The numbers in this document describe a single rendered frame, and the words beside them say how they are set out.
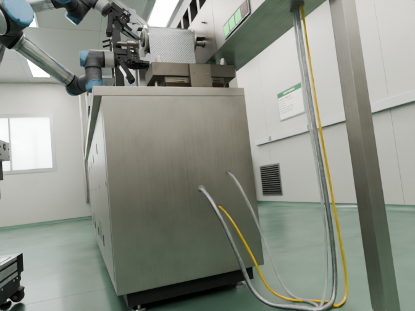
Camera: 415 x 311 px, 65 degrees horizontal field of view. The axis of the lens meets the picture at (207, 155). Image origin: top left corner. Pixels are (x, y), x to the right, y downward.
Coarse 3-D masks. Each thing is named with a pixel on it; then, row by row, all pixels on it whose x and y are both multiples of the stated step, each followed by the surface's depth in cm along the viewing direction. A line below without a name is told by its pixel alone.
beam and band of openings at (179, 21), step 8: (184, 0) 209; (192, 0) 197; (200, 0) 187; (184, 8) 210; (192, 8) 202; (200, 8) 187; (176, 16) 226; (184, 16) 214; (192, 16) 201; (176, 24) 228; (184, 24) 215
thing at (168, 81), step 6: (168, 78) 146; (174, 78) 147; (180, 78) 148; (186, 78) 149; (216, 78) 154; (222, 78) 155; (162, 84) 150; (168, 84) 146; (174, 84) 147; (180, 84) 148; (186, 84) 149; (216, 84) 154; (222, 84) 155
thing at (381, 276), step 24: (336, 0) 112; (336, 24) 112; (336, 48) 113; (360, 48) 110; (360, 72) 109; (360, 96) 107; (360, 120) 106; (360, 144) 106; (360, 168) 107; (360, 192) 108; (360, 216) 108; (384, 216) 105; (384, 240) 104; (384, 264) 103; (384, 288) 102
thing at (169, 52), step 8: (152, 48) 164; (160, 48) 166; (168, 48) 167; (176, 48) 169; (184, 48) 171; (192, 48) 172; (152, 56) 164; (168, 56) 167; (176, 56) 168; (184, 56) 170; (192, 56) 172
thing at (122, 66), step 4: (120, 64) 156; (124, 64) 157; (120, 68) 159; (124, 68) 156; (124, 72) 157; (128, 72) 157; (128, 76) 157; (132, 76) 157; (128, 80) 158; (132, 80) 157
